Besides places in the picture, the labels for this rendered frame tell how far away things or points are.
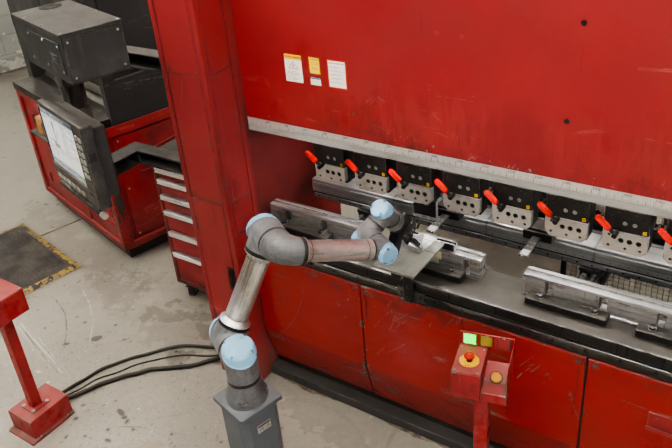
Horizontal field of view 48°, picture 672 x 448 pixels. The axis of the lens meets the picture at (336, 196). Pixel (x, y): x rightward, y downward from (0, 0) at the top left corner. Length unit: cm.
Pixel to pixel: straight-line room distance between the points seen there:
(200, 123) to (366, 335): 117
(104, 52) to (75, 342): 209
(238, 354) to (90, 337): 207
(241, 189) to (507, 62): 139
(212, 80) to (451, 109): 100
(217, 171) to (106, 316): 168
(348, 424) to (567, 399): 112
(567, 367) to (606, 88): 106
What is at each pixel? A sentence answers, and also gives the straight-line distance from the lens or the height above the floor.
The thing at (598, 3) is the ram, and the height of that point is 201.
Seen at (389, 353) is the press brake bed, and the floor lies 44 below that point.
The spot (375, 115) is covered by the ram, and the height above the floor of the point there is 152.
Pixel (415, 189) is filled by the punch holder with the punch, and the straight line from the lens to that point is 293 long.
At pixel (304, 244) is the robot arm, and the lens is 246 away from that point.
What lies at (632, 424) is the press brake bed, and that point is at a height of 53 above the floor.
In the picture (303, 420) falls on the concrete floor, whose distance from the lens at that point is 373.
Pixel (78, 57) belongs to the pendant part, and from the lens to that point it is 291.
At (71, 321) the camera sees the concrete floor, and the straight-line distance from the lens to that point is 473.
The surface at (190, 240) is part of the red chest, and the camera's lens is 426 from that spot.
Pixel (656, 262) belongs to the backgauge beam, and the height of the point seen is 98.
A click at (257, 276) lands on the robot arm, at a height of 118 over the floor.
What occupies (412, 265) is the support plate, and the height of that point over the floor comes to 100.
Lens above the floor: 265
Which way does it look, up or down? 29 degrees down
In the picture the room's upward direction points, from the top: 5 degrees counter-clockwise
